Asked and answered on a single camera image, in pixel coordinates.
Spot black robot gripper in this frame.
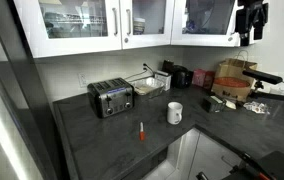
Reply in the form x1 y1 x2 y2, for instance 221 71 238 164
234 0 270 47

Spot orange capped white marker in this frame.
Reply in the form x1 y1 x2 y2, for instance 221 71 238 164
139 121 147 142

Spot white ceramic mug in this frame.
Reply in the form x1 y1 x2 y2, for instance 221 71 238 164
166 101 184 126

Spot white corner glass cabinet door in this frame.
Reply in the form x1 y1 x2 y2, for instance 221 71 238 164
170 0 247 48

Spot brown cardboard box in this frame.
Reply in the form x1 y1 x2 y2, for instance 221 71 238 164
210 50 259 103

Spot red box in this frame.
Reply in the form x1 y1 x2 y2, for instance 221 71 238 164
203 70 217 91

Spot pink box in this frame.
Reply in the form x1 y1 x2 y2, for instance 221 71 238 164
191 68 207 88

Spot small white packet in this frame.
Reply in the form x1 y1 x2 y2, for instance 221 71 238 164
224 98 238 111

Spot crumpled plastic wrapper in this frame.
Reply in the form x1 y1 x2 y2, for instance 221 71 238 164
242 100 271 116

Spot small dark metallic box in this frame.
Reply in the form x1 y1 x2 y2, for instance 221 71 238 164
201 95 227 114

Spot black kitchen appliance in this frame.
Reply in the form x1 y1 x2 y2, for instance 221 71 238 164
170 64 194 90

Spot dark brown box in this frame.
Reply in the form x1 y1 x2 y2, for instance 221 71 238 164
161 59 175 74

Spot white rectangular container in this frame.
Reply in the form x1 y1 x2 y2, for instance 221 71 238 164
154 70 173 92

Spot narrow white glass cabinet door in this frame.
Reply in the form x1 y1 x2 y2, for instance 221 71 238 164
119 0 176 51

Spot white jar in cabinet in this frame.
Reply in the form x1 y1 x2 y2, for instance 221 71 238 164
132 16 147 36

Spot white lower cabinet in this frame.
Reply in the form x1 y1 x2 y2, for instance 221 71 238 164
141 127 247 180

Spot black stand with orange parts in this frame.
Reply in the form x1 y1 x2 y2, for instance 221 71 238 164
195 150 284 180

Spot silver black four-slot toaster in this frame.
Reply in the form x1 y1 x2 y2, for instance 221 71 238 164
86 77 136 119

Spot stacked dishes in cabinet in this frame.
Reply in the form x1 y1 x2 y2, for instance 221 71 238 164
43 11 109 39

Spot wide white glass cabinet door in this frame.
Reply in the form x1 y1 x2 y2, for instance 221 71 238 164
13 0 123 60

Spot dark steel refrigerator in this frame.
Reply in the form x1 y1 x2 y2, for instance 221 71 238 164
0 0 64 180

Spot black stereo camera bar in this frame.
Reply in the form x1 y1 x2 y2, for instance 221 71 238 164
242 68 284 85

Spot black camera tripod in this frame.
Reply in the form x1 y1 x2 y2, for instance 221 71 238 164
248 79 284 109

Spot black power cable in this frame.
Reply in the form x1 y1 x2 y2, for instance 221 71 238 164
124 62 155 81

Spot silver cabinet handle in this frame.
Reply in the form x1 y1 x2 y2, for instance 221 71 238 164
125 8 133 36
111 6 119 37

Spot white wall outlet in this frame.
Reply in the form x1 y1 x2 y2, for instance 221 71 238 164
77 72 88 89

